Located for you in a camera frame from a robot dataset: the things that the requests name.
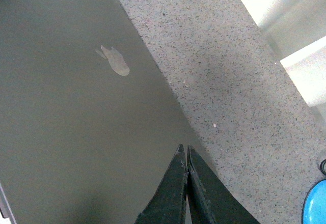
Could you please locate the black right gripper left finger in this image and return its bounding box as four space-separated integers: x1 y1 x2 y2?
135 144 188 224

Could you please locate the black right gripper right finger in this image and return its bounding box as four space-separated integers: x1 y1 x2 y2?
187 145 259 223

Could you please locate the blue lamp base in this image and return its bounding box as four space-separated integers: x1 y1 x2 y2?
302 179 326 224

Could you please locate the grey Apple laptop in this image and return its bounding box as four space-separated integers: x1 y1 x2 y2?
1 0 211 223

